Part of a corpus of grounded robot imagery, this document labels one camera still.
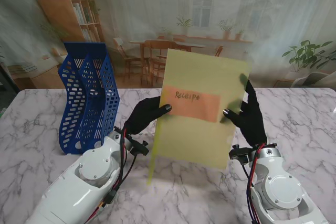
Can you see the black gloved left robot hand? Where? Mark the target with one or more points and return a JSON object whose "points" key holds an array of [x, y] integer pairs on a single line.
{"points": [[145, 116]]}

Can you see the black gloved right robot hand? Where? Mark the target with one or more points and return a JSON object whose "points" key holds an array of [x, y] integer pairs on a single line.
{"points": [[252, 121]]}

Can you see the pink receipt paper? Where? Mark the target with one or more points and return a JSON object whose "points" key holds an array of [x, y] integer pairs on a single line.
{"points": [[194, 104]]}

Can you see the yellow folder slide bar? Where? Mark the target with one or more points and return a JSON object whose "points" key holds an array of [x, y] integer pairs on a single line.
{"points": [[152, 166]]}

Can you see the yellow translucent file folder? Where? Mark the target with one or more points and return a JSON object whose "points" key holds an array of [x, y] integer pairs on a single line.
{"points": [[204, 103]]}

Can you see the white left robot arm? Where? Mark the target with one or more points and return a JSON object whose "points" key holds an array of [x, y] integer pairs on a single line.
{"points": [[78, 184]]}

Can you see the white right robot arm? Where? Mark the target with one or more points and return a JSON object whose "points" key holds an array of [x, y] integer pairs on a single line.
{"points": [[281, 190]]}

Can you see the blue perforated file rack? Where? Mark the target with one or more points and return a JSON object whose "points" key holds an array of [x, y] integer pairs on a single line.
{"points": [[89, 98]]}

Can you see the printed room backdrop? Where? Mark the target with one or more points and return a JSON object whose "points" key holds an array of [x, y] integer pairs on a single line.
{"points": [[168, 19]]}

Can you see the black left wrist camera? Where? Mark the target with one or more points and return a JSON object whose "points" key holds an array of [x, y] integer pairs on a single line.
{"points": [[139, 149]]}

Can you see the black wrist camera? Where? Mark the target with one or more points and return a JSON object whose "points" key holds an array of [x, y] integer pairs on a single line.
{"points": [[139, 149], [240, 154]]}

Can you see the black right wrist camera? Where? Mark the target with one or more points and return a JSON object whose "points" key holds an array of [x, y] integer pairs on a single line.
{"points": [[240, 154]]}

